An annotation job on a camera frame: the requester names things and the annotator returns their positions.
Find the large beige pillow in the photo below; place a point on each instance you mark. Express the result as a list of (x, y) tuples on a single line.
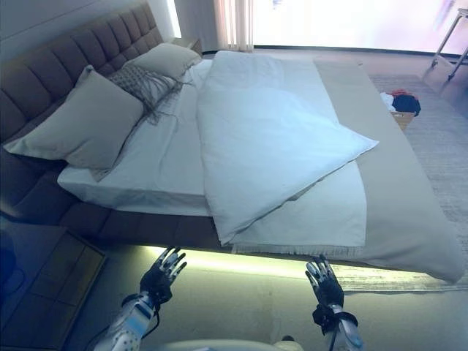
[(80, 128)]

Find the beige window curtain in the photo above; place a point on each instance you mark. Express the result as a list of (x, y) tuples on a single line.
[(234, 22)]

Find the white fitted bed sheet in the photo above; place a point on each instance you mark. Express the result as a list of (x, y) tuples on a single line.
[(161, 157)]

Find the beige woven bed blanket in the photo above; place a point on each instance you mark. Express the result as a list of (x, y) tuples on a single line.
[(398, 204)]

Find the wooden nightstand with glass top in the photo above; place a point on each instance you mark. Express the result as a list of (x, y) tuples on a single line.
[(62, 270)]

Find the white garment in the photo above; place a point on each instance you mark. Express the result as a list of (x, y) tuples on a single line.
[(387, 100)]

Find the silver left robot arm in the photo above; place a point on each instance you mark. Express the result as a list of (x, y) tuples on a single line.
[(128, 325)]

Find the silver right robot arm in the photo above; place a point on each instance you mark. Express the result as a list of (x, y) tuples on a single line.
[(347, 332)]

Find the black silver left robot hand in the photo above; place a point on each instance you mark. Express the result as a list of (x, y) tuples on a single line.
[(161, 278)]

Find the red garment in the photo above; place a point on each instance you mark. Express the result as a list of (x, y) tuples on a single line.
[(400, 92)]

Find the small beige pillow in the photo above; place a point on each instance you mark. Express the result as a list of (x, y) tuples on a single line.
[(164, 58)]

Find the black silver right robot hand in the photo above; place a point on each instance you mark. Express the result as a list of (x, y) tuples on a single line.
[(327, 287)]

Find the brown upholstered bed frame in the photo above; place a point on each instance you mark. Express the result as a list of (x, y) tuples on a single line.
[(44, 66)]

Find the white duvet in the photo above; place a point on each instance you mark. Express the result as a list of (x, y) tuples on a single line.
[(263, 139)]

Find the metal frame stand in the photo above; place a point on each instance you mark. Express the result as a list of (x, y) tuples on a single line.
[(451, 33)]

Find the light wooden bedside table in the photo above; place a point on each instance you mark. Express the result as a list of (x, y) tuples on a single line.
[(190, 44)]

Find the fringed macrame cushion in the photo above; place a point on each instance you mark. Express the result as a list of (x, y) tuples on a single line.
[(140, 82)]

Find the black garment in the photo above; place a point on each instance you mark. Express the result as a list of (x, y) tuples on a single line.
[(406, 106)]

